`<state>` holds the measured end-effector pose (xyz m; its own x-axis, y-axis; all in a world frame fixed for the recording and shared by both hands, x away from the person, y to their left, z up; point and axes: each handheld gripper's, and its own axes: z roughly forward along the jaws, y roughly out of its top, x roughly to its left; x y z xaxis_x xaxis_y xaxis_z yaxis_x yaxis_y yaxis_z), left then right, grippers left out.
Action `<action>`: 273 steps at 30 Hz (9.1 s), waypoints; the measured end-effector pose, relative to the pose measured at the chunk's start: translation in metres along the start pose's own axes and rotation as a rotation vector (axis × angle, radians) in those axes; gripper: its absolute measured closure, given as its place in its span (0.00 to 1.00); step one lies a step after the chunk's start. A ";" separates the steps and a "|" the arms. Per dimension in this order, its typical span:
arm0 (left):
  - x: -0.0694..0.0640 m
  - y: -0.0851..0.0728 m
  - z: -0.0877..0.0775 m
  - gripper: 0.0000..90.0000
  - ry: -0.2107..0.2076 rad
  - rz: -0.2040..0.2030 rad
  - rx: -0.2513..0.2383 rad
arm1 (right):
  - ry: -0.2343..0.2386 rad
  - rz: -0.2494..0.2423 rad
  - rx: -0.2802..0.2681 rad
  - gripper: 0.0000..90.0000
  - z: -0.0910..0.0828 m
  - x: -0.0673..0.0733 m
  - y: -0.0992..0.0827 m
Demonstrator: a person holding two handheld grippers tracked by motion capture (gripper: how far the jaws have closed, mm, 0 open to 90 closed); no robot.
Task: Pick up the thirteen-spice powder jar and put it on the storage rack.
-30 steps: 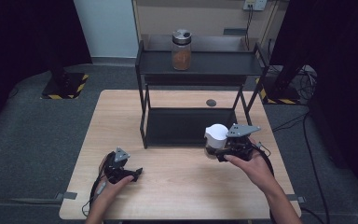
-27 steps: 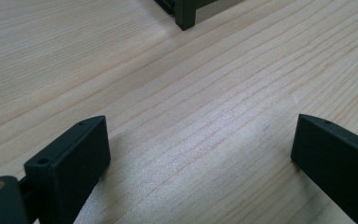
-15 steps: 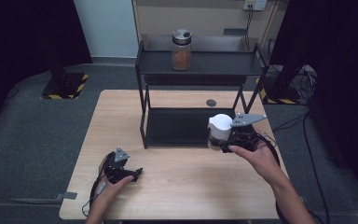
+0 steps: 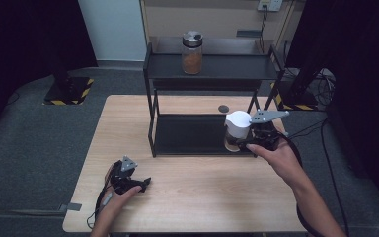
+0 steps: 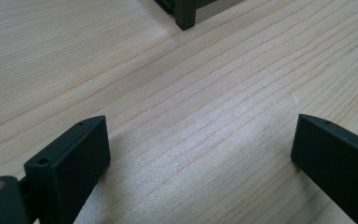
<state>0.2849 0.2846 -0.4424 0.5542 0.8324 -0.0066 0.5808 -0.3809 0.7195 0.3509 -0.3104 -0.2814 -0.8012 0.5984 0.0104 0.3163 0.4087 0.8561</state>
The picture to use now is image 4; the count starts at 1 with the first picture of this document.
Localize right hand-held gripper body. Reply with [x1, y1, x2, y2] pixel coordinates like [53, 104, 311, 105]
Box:
[243, 110, 291, 152]

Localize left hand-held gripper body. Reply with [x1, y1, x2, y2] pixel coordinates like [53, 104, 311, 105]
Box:
[109, 155, 146, 196]

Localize white-lidded glass jar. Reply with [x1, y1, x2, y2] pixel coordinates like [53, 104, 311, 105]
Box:
[223, 110, 254, 153]

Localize black two-tier metal rack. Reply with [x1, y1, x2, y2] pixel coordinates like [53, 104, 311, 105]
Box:
[142, 35, 285, 158]

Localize person's left hand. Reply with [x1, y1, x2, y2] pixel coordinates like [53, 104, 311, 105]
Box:
[93, 185, 143, 228]

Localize person's right hand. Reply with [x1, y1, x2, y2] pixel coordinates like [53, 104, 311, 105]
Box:
[245, 140, 306, 191]

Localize black stand with striped base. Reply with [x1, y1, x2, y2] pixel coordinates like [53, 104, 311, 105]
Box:
[269, 58, 324, 112]
[42, 48, 96, 107]

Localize grey floor tape patch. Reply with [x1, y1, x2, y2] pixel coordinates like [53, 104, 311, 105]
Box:
[58, 202, 83, 212]

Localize metal-lidded glass spice jar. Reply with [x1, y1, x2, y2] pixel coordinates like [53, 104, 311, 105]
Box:
[181, 30, 204, 76]

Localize dark curtain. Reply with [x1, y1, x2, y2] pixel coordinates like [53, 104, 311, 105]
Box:
[285, 0, 379, 211]
[0, 0, 99, 146]

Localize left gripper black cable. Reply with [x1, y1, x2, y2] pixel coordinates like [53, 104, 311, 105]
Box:
[85, 162, 121, 230]

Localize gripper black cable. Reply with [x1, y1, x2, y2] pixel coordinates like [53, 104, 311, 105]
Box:
[85, 162, 121, 230]
[275, 129, 350, 237]

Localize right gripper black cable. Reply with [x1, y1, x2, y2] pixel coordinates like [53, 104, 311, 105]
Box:
[275, 129, 350, 237]

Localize tangled floor cables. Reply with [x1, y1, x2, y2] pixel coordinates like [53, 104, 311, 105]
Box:
[310, 67, 339, 108]

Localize black wall socket cable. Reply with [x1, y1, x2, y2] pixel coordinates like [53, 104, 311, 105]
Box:
[258, 4, 269, 54]

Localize white wall socket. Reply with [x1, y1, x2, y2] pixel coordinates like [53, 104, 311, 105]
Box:
[257, 0, 284, 13]

